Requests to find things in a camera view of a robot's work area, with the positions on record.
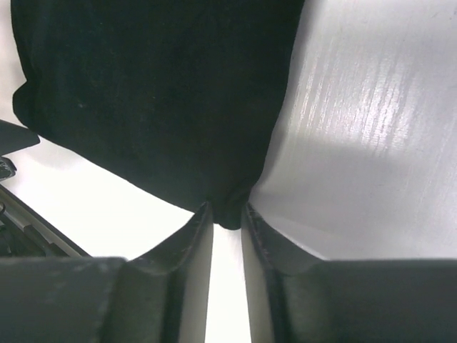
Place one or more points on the black flower print t-shirt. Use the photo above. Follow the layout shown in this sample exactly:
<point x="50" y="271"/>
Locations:
<point x="179" y="98"/>

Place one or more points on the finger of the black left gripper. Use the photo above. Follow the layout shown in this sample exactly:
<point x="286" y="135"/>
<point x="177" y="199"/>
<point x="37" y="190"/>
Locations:
<point x="14" y="138"/>
<point x="7" y="169"/>

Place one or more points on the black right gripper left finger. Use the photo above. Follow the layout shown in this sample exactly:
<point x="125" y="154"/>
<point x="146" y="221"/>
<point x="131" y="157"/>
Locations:
<point x="161" y="296"/>

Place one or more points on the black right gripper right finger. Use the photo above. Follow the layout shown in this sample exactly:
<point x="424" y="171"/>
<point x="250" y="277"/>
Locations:
<point x="294" y="296"/>

